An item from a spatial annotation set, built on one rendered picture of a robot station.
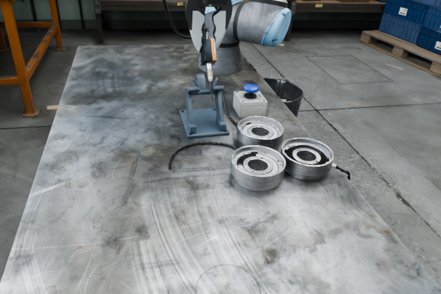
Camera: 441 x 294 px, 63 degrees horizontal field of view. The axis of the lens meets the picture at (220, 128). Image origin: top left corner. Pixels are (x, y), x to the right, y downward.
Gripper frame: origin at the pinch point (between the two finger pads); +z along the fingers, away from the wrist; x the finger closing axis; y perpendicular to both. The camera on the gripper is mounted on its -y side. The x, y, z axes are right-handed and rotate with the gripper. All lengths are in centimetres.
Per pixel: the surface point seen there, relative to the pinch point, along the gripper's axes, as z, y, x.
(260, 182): 16.7, -26.4, -4.7
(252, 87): 12.3, 4.6, -13.2
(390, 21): 73, 297, -292
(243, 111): 17.6, 2.2, -10.5
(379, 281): 20, -48, -16
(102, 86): 19.7, 26.9, 24.5
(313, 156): 17.5, -19.6, -18.9
